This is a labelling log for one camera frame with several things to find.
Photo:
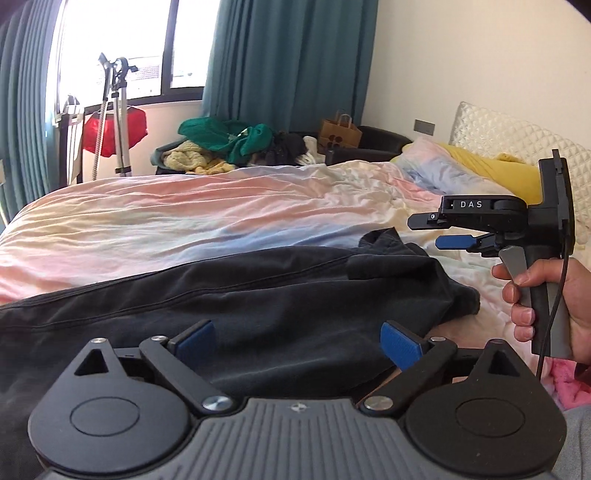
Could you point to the blue curtain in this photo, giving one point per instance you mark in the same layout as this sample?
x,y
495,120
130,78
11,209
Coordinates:
x,y
23,115
286,60

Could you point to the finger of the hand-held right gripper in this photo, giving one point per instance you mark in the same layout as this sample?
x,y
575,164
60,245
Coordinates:
x,y
427,220
455,242

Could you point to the white crumpled cloth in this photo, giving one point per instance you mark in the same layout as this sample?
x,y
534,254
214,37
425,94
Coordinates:
x,y
311,150

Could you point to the pink fluffy towel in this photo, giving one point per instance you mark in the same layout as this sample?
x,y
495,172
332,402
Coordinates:
x,y
565,383

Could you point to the dark pants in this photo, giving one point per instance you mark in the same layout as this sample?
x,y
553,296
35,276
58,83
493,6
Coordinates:
x,y
231,300

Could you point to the yellow pillow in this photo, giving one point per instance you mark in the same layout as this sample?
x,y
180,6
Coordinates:
x,y
508,177

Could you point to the yellow knit garment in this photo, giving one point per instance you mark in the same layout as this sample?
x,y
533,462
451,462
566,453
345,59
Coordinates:
x,y
189,159

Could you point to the dark framed window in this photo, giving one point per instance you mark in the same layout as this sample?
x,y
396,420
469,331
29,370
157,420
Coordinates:
x,y
184,46

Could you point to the dark clothes pile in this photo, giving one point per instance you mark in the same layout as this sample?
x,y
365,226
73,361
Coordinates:
x,y
286,145

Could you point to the pastel pillow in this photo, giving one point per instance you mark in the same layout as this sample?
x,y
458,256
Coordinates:
x,y
425,161

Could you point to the brown paper bag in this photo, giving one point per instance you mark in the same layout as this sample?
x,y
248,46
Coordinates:
x,y
341,134

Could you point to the person's right hand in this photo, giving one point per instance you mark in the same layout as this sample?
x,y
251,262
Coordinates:
x,y
579,309

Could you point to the red garment on hanger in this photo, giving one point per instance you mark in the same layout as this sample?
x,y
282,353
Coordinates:
x,y
131,129

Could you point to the white quilted headboard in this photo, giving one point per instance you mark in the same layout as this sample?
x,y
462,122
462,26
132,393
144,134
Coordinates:
x,y
508,134

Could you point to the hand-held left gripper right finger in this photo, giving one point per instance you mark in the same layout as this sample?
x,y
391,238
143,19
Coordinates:
x,y
401,344

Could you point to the black armchair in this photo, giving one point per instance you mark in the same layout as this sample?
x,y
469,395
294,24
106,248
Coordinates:
x,y
383,138

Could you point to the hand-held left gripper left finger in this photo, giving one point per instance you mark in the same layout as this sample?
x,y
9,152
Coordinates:
x,y
196,344

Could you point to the pastel duvet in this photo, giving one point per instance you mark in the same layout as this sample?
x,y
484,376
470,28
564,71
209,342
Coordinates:
x,y
184,207

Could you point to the green garment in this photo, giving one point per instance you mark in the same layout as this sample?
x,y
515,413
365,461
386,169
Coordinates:
x,y
217,131

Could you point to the dark wooden chair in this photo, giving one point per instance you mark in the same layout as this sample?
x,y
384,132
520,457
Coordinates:
x,y
69,138

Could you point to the person's grey trousers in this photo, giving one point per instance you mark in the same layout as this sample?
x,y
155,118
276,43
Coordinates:
x,y
575,447

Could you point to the grey wall switch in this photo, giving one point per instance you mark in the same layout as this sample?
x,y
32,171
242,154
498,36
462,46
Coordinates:
x,y
425,127

